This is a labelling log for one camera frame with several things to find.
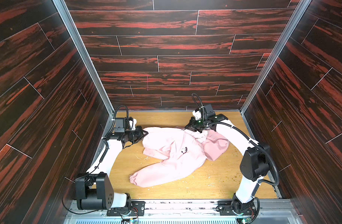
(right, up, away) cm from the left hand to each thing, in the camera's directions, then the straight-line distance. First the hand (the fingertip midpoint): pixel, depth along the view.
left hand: (148, 132), depth 83 cm
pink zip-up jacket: (+21, -12, +5) cm, 25 cm away
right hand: (+24, +4, +4) cm, 25 cm away
